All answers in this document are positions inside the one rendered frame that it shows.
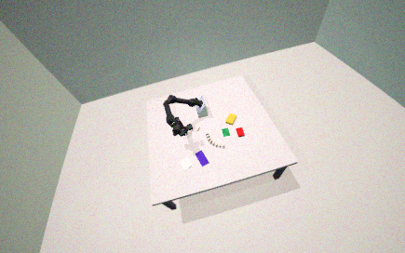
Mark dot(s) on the white flat square tile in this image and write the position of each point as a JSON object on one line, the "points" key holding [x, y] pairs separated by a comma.
{"points": [[185, 163]]}

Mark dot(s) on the yellow flat block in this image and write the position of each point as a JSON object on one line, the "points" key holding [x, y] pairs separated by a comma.
{"points": [[230, 119]]}

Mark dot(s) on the green flat block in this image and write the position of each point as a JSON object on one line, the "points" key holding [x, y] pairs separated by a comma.
{"points": [[225, 132]]}

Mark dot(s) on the purple flat block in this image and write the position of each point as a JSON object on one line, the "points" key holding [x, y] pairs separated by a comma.
{"points": [[202, 158]]}

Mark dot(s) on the red rectangular block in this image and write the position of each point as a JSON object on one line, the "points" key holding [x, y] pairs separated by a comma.
{"points": [[240, 132]]}

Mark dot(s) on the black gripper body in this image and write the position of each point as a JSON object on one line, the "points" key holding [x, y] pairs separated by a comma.
{"points": [[188, 127]]}

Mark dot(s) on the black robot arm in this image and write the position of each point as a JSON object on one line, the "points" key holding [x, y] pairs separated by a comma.
{"points": [[170, 117]]}

